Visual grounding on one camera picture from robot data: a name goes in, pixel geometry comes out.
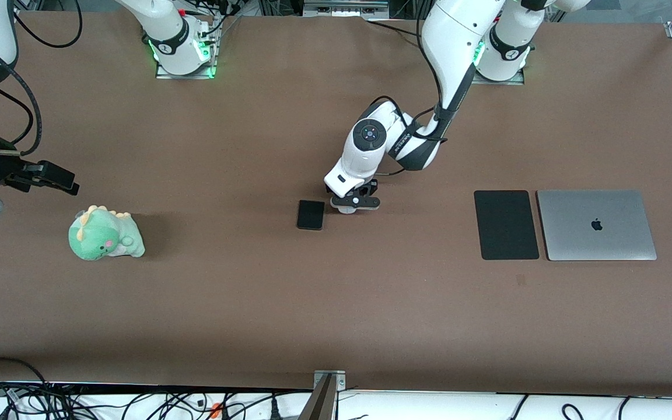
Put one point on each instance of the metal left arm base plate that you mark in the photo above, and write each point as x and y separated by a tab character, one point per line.
499	82

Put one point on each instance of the silver laptop with apple logo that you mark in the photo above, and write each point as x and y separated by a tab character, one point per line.
595	224

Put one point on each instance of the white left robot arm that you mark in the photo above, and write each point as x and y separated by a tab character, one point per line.
452	35

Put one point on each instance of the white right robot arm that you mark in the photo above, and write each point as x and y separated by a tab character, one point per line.
167	29

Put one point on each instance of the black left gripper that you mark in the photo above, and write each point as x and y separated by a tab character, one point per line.
369	188

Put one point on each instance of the green dinosaur plush toy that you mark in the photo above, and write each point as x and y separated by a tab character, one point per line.
102	236

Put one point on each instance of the grey metal box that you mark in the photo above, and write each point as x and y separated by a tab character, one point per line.
345	7

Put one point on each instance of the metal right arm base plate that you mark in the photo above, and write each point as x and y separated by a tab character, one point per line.
187	73

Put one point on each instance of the black mouse pad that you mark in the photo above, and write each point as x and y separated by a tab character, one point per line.
506	224

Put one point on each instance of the white computer mouse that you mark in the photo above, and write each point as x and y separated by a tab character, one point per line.
346	211

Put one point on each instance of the metal table edge bracket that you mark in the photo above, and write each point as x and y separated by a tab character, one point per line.
327	391

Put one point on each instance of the black smartphone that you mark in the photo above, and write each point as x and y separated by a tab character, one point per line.
311	214

